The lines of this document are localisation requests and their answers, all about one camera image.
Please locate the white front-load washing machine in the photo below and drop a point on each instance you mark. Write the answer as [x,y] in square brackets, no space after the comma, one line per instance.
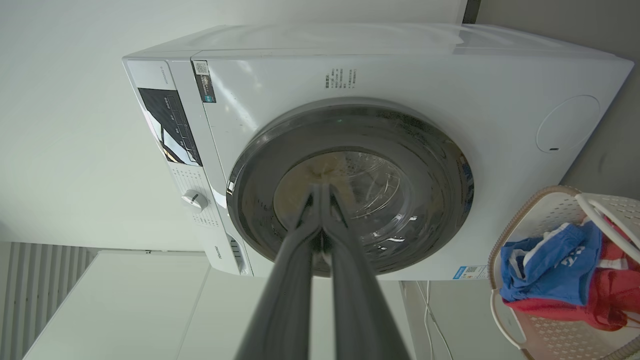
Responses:
[380,80]

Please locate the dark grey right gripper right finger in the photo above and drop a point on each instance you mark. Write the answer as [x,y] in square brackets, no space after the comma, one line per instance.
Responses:
[357,300]

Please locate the blue garment with white stripes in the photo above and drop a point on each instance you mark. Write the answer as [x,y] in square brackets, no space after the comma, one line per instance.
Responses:
[555,265]

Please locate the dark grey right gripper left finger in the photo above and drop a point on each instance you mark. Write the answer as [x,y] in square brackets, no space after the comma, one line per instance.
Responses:
[285,295]

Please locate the white perforated laundry basket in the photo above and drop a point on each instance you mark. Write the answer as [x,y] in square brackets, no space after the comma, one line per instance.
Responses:
[550,330]

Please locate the round dark washing machine door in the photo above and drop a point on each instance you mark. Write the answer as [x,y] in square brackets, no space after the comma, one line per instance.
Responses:
[430,170]

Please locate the white control knob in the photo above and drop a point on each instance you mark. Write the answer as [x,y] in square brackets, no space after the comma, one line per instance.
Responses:
[195,200]

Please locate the grey ribbed radiator panel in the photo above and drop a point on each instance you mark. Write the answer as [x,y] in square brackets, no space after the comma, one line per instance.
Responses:
[35,285]

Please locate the red garment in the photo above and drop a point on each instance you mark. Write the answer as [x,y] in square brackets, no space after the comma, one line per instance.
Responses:
[610,295]

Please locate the white cabinet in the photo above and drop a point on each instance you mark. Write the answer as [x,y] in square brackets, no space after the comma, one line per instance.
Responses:
[150,310]

